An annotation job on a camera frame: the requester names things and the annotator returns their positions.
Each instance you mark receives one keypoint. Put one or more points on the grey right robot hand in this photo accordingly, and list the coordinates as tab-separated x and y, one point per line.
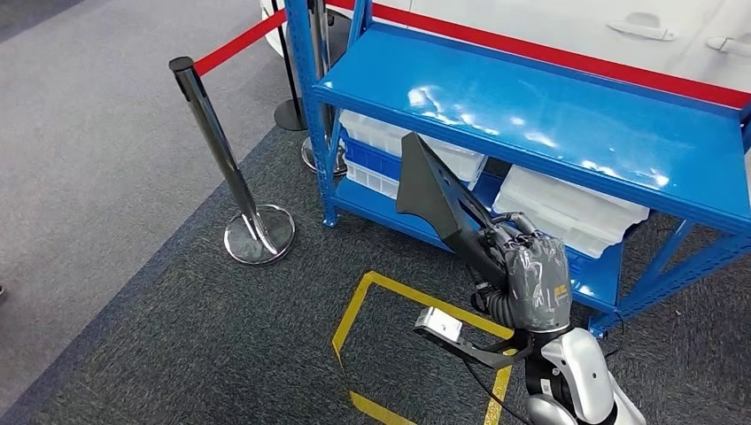
540	281

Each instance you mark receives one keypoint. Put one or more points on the black plastic frame part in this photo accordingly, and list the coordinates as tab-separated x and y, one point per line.
422	187

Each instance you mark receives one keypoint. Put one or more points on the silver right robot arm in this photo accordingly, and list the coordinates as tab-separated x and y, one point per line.
581	375

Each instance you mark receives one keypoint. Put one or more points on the blue metal shelf rack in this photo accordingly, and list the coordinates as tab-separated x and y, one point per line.
469	76

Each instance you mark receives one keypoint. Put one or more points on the yellow floor tape square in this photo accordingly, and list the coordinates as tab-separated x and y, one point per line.
352	314

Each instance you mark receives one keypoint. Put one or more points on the red barrier belt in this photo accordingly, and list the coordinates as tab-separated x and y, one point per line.
240	41
528	53

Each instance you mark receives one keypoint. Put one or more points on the white car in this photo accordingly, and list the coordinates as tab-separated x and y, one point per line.
499	17

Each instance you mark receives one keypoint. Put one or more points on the pale wrist camera, black bracket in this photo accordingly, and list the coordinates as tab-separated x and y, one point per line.
440	325

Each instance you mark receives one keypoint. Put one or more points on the black stanchion post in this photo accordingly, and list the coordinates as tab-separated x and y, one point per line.
290	117

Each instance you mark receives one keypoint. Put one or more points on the chrome stanchion post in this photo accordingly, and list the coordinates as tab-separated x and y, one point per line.
320	35
217	141

